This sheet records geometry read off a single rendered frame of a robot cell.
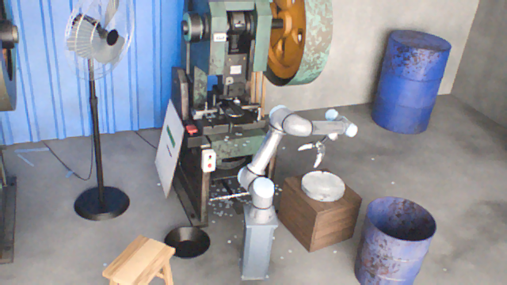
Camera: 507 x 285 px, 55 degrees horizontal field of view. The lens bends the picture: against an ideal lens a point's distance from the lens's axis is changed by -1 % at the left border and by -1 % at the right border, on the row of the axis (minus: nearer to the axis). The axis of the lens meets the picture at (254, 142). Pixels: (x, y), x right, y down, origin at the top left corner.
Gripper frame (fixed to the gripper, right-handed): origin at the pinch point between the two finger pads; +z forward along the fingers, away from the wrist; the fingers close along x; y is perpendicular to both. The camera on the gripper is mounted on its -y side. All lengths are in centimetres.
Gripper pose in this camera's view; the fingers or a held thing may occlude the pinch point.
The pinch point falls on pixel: (306, 158)
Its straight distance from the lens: 318.0
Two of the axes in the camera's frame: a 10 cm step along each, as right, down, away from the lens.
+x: 6.6, 7.2, -2.4
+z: -7.2, 6.9, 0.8
